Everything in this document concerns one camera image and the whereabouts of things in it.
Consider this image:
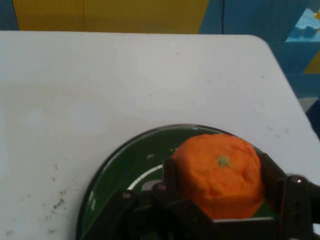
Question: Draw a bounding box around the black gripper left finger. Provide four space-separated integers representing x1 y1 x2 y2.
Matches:
104 157 216 240

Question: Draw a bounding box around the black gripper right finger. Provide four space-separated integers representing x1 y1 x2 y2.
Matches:
260 152 320 240

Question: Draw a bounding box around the orange toy tangerine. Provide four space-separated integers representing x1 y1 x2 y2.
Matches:
171 133 266 219

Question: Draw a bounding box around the dark green plate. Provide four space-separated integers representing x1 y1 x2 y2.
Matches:
76 122 278 240

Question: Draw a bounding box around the blue studded foam block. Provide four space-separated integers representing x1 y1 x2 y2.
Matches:
284 7 320 76

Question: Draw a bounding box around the dark blue foam panel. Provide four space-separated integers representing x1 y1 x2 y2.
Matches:
199 0 320 101

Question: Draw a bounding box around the large yellow foam block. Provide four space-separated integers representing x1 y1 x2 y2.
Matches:
12 0 210 35

